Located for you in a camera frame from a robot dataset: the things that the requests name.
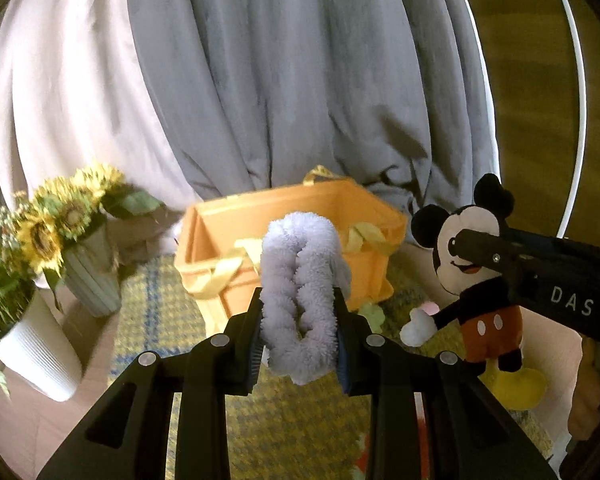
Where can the yellow blue woven rug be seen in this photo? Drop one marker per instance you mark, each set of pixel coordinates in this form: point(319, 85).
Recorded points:
point(280, 431)

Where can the fluffy lavender scrunchie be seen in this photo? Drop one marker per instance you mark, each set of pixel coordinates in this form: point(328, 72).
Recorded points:
point(301, 267)

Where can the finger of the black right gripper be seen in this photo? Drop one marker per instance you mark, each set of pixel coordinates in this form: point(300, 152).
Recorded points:
point(490, 252)

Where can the green soft frog toy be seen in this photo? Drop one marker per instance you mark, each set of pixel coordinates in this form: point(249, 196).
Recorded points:
point(374, 315)

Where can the grey ribbed vase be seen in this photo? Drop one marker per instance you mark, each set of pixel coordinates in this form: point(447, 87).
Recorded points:
point(91, 273)

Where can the white ribbed plant pot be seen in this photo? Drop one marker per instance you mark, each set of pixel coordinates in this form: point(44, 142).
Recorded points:
point(37, 349)

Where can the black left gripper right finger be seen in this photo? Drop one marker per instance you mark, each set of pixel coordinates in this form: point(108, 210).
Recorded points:
point(429, 417)

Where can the white sheer curtain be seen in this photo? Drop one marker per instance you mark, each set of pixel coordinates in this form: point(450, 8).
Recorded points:
point(72, 95)

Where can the grey curtain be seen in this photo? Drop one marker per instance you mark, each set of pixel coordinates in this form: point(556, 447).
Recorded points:
point(253, 94)

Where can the pink soft oval toy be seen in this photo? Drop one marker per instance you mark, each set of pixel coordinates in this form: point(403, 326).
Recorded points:
point(430, 307)

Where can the Mickey Mouse plush toy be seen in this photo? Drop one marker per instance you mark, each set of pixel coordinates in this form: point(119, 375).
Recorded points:
point(491, 325)

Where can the sunflower bouquet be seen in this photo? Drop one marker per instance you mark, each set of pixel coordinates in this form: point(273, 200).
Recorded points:
point(40, 227)

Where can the person's right hand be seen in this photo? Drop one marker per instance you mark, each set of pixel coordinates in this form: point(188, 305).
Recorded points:
point(584, 415)

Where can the orange plastic storage box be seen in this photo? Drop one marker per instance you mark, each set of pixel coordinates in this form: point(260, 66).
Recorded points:
point(219, 249)

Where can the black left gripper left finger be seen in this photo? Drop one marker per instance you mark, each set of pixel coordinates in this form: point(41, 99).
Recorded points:
point(125, 434)

